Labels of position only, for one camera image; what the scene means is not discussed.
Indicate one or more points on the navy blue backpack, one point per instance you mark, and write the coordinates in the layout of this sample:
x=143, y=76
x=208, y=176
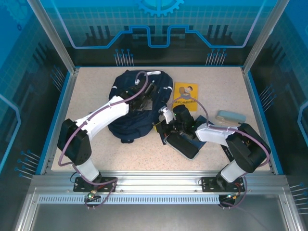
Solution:
x=134, y=125

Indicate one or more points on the black pencil case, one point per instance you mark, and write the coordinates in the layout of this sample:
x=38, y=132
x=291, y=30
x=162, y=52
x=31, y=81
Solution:
x=185, y=148

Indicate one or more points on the yellow book with cartoon cover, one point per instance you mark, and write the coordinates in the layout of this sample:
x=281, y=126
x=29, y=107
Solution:
x=183, y=87

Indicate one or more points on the grey blue stapler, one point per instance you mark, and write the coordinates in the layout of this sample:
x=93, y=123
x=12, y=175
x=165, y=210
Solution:
x=231, y=115

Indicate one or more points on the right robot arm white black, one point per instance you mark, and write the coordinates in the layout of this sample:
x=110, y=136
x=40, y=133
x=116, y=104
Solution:
x=211, y=134

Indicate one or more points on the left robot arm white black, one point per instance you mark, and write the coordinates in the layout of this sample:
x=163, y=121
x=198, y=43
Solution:
x=106, y=113

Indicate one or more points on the yellow power connector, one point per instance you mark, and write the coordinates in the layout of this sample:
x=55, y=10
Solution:
x=232, y=196
x=91, y=194

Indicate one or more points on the aluminium cross rail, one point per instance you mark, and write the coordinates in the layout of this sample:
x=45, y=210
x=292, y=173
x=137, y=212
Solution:
x=156, y=180

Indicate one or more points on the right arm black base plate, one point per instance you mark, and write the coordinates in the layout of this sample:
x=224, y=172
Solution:
x=208, y=185

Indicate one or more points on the aluminium side rail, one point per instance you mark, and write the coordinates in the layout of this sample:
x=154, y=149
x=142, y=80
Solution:
x=253, y=101
x=67, y=101

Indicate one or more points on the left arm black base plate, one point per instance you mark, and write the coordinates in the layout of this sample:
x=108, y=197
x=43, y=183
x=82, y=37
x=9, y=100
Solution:
x=108, y=186

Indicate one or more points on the aluminium frame post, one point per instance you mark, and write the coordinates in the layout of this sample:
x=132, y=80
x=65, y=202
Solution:
x=59, y=41
x=264, y=36

